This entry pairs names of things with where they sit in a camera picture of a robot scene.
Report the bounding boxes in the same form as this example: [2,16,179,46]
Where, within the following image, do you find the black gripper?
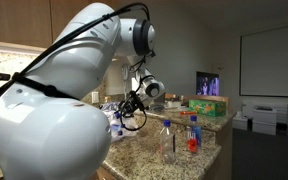
[117,90,148,119]

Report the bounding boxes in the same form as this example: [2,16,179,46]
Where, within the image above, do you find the clear water bottle blue cap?
[100,101,122,113]

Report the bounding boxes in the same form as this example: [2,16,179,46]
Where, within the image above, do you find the dark wrapped item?
[149,104,165,112]

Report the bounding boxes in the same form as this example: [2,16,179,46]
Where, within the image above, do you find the white food container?
[167,99,182,109]

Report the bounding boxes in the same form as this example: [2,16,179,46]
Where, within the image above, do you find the orange marker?
[179,110,198,116]

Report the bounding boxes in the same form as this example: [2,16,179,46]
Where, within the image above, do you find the green tissue box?
[188,98,227,118]

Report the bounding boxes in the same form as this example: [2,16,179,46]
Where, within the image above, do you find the flat screen television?
[196,71,220,97]

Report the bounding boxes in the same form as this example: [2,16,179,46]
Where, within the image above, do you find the small white box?
[232,111,249,131]

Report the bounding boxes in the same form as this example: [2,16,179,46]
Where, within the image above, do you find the white printer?
[252,105,278,136]

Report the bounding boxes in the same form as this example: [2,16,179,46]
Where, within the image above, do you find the white projector screen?
[239,22,288,99]

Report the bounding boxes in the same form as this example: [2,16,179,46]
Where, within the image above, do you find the white wall outlet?
[91,91,100,104]

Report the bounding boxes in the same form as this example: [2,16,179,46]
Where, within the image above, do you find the white wall phone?
[122,63,131,81]

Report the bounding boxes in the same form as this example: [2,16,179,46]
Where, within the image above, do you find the black velcro strap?
[12,71,78,101]

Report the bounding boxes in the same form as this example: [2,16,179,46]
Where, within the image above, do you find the wooden wall cabinet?
[0,0,120,56]

